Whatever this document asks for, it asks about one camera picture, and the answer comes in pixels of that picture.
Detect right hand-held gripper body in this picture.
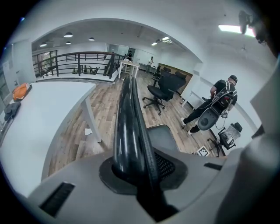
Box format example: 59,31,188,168
192,145,211,158

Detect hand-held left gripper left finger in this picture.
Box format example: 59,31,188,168
28,151,156,224

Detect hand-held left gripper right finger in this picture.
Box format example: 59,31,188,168
152,147,244,214

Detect black mesh office chair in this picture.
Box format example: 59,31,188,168
207,122,244,158

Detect gray oval shell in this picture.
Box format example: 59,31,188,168
197,108,221,131

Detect white desk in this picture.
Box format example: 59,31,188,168
181,90,211,110

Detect white rectangular table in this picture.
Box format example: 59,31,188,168
0,81,103,197

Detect white high table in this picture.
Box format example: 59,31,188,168
119,61,140,79

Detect orange pouch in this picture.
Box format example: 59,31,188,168
12,83,31,102

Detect black metal railing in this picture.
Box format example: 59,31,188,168
32,51,126,80

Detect black ceiling fixture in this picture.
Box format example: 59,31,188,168
238,10,252,35

